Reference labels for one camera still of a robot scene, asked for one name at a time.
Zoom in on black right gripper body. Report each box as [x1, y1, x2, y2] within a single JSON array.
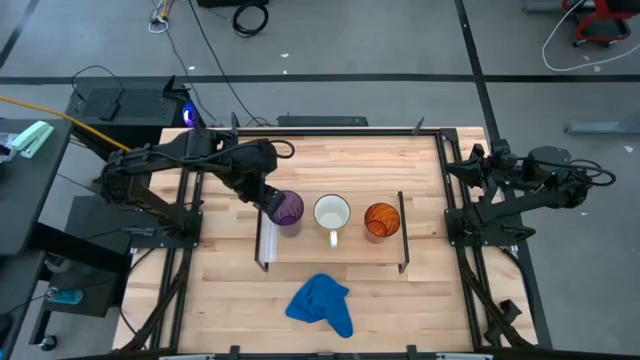
[[469, 142, 512, 185]]

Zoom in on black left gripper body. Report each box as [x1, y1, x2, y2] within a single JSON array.
[[233, 167, 282, 207]]

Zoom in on purple plastic tumbler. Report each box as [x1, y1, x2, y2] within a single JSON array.
[[268, 189, 305, 239]]

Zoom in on wooden shelf with black legs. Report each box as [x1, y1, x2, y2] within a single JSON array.
[[253, 191, 411, 275]]

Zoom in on orange plastic tumbler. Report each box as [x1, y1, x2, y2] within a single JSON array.
[[363, 202, 402, 245]]

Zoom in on flat black box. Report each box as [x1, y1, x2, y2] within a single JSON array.
[[277, 115, 370, 127]]

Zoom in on blue terry cloth towel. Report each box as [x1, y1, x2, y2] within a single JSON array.
[[284, 272, 355, 339]]

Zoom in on grey metal floor bar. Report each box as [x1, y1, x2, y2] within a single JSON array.
[[565, 117, 640, 136]]

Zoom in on black computer tower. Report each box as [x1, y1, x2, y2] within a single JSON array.
[[65, 74, 202, 147]]

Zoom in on red metal cart base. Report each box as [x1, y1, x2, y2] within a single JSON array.
[[562, 0, 640, 49]]

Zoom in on black side stand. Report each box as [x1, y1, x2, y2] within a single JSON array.
[[28, 222, 132, 351]]

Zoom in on blue bottle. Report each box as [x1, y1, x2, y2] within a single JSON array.
[[46, 287, 84, 306]]

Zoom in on mint green stapler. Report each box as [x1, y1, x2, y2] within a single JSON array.
[[10, 120, 55, 160]]

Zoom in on black side desk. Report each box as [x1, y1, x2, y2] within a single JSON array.
[[0, 118, 74, 257]]

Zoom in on black aluminium table frame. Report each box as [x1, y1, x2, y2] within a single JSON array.
[[112, 127, 554, 360]]

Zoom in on long white cable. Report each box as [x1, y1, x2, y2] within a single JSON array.
[[541, 0, 640, 73]]

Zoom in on thin black floor cable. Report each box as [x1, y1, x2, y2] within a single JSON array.
[[187, 0, 266, 127]]

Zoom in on coiled black cable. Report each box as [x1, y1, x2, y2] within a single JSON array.
[[231, 2, 270, 39]]

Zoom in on white cable bundle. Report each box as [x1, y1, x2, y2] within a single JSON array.
[[148, 0, 175, 35]]

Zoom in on thick yellow cable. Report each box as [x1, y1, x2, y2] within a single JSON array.
[[0, 95, 135, 154]]

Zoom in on black cable loop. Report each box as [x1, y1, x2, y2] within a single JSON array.
[[70, 64, 126, 122]]

